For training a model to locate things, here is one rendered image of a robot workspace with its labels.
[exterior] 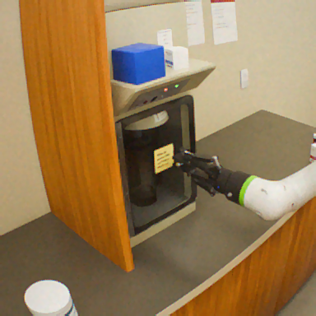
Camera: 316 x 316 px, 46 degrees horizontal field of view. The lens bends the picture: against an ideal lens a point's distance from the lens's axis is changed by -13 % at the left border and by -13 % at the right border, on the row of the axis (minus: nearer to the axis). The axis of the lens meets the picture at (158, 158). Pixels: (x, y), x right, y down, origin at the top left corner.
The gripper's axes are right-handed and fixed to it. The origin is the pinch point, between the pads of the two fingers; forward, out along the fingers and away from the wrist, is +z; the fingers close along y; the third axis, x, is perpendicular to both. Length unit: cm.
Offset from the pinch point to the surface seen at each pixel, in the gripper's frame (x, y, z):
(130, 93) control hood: 20.9, 29.5, -4.6
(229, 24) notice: -89, 30, 49
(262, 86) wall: -121, -14, 49
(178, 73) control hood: 5.0, 31.1, -5.7
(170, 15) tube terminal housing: -4.4, 46.9, 5.5
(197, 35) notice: -62, 27, 49
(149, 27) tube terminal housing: 4.5, 44.0, 5.5
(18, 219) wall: 44, -24, 48
